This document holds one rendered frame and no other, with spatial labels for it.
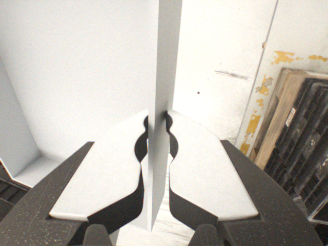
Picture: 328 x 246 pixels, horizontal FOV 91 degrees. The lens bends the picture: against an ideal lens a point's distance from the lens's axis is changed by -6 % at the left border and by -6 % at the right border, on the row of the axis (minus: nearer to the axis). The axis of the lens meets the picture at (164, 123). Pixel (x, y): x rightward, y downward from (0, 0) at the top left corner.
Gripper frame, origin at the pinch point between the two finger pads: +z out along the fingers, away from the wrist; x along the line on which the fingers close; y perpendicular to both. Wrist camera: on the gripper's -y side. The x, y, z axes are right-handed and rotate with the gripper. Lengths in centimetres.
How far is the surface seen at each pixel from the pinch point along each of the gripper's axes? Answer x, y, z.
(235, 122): 14.3, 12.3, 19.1
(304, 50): 69, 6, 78
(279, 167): 58, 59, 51
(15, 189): -44, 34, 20
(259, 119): 58, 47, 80
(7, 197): -44, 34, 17
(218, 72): 9.9, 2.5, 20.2
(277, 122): 59, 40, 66
